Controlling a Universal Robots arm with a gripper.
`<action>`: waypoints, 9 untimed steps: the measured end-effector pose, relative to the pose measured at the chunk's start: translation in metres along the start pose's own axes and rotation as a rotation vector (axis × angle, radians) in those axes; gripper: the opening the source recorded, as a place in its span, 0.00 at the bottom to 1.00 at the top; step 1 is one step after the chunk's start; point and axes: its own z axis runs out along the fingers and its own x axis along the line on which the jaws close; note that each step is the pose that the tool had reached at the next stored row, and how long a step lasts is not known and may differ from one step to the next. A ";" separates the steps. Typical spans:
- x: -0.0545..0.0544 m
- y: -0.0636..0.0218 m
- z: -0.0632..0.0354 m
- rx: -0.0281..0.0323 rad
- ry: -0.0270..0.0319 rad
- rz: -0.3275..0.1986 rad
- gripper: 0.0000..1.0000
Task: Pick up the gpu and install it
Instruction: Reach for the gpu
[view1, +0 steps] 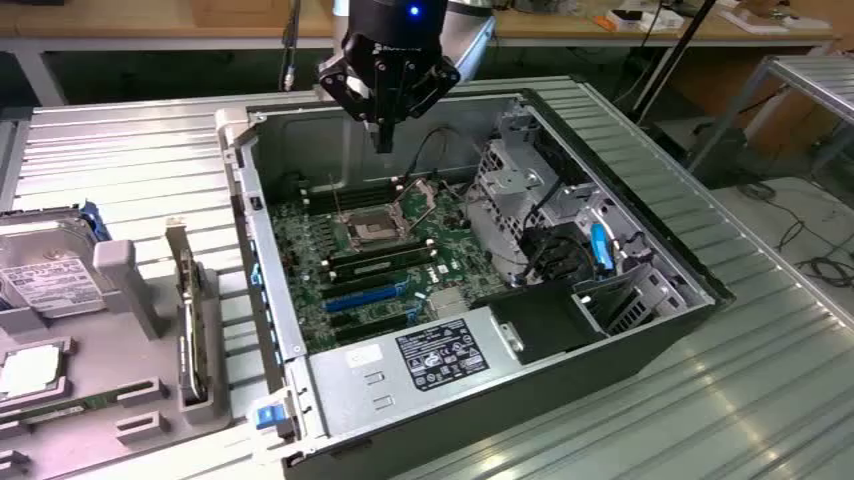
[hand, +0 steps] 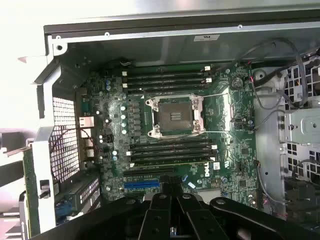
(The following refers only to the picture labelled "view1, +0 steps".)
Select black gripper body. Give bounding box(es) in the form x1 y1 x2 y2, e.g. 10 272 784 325
340 0 448 92

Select Nvidia graphics card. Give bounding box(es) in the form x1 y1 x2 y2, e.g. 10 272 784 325
162 214 218 404

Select wooden desk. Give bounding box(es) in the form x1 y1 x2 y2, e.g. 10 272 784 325
0 0 843 106

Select metal socket cover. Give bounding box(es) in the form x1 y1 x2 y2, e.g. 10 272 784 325
392 177 441 221

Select black RAM slot bank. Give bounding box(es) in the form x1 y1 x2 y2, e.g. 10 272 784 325
300 178 402 214
318 238 440 299

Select silver perforated drive cage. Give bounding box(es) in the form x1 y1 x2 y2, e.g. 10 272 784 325
462 137 601 286

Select green motherboard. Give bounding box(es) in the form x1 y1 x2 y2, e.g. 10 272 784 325
265 172 509 351

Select white flat box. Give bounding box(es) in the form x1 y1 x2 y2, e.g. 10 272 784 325
592 7 685 34

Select installed RAM stick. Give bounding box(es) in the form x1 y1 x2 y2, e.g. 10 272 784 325
329 247 434 280

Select black slanted pole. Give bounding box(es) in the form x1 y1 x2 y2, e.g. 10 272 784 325
629 0 719 124

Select blue card retainer row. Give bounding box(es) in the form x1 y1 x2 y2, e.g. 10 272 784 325
244 234 281 364

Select black equipment box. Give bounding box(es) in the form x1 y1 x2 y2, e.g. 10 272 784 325
649 117 748 169

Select black long expansion slot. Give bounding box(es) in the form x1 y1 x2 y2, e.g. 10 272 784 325
321 272 400 300
329 305 409 331
333 319 418 347

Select blue expansion slot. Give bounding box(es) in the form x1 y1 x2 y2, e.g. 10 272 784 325
321 283 409 315

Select silver chipset heatsink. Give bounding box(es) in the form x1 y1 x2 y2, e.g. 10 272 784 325
425 288 469 319

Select brown wooden cabinet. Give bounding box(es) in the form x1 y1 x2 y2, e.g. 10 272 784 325
665 47 835 156

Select blue disk carrier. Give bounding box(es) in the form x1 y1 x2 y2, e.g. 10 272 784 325
74 198 113 249

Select white paper stack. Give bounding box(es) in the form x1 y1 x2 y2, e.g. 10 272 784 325
716 8 792 36

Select silver disk bay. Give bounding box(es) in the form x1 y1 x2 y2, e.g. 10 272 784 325
569 262 713 339

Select metal slatted side table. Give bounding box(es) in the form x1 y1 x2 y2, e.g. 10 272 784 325
685 53 854 176

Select silver hard disk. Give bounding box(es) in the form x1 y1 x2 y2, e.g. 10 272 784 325
0 212 91 321

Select grey power supply unit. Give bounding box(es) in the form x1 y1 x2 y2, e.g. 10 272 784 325
302 304 529 437

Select grey parts rack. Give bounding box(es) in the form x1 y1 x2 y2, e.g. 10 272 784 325
0 238 236 480

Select black open PC case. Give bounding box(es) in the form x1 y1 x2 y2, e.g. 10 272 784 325
212 87 736 480

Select blue case latch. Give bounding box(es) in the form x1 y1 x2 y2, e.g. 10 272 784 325
254 403 286 431

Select silver CPU chip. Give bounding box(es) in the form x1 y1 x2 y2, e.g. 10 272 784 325
0 342 71 401

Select green loose RAM stick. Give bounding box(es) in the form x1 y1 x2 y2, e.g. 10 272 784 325
0 389 128 427

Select hanging cable with metal plug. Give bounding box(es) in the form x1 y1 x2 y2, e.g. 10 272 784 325
277 0 300 95

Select black looped wire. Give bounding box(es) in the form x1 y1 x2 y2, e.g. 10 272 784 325
406 126 485 177

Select black wire bundle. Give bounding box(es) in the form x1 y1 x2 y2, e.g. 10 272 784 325
516 197 599 289

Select blue flat wire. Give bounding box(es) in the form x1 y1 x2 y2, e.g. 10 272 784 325
588 221 616 274

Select black floor cables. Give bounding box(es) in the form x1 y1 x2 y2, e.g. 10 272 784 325
732 177 854 291

